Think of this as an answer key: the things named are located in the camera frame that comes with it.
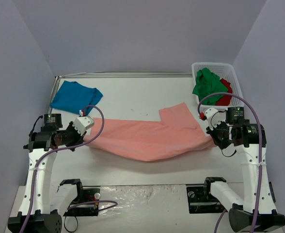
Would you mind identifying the pink t shirt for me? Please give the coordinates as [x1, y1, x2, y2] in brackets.
[84, 102, 215, 162]

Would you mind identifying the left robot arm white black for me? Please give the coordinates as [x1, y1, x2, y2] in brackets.
[7, 114, 94, 233]

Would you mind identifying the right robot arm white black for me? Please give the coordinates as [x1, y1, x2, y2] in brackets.
[200, 107, 285, 233]

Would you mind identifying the red t shirt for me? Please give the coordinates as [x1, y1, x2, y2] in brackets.
[215, 78, 234, 107]

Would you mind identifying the blue folded t shirt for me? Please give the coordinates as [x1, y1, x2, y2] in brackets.
[50, 81, 103, 115]

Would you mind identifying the green t shirt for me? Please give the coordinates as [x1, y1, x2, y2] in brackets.
[192, 67, 228, 101]

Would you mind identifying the white plastic basket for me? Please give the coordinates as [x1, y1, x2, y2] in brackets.
[191, 62, 245, 113]

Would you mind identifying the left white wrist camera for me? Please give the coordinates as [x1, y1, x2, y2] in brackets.
[73, 110, 95, 135]

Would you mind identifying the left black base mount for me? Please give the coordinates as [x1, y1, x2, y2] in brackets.
[63, 186, 100, 217]

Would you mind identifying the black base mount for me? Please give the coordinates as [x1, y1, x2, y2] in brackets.
[63, 186, 100, 217]
[186, 184, 225, 214]

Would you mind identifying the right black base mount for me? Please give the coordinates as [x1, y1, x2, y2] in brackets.
[186, 184, 225, 214]

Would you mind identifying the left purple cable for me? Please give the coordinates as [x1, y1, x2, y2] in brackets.
[17, 105, 118, 233]

